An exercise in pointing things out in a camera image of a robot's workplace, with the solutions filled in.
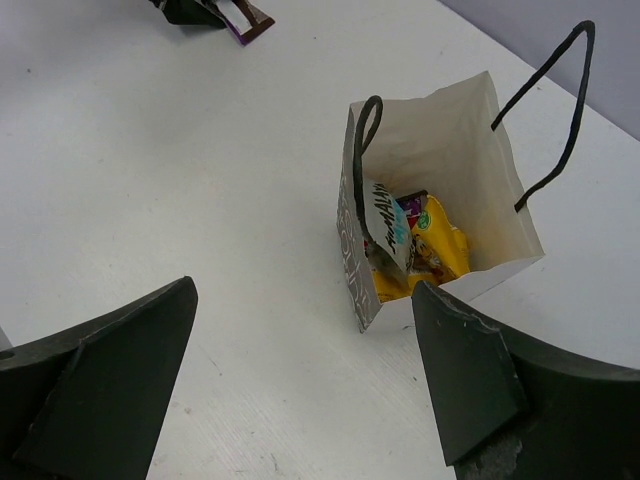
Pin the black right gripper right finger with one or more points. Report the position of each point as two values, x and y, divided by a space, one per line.
510 406

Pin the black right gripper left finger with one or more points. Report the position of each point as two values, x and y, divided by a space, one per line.
89 402

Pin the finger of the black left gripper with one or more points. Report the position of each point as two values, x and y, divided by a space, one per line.
187 13

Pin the brown chocolate bar wrapper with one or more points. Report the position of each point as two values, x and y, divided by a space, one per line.
243 19

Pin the large yellow M&M packet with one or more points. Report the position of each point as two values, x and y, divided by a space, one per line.
440 253

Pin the grey blue snack packet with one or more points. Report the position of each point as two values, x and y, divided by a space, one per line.
389 245

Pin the purple snack packet in bag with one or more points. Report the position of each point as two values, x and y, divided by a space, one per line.
413 204

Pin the brown paper coffee bag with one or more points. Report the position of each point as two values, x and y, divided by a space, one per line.
451 143

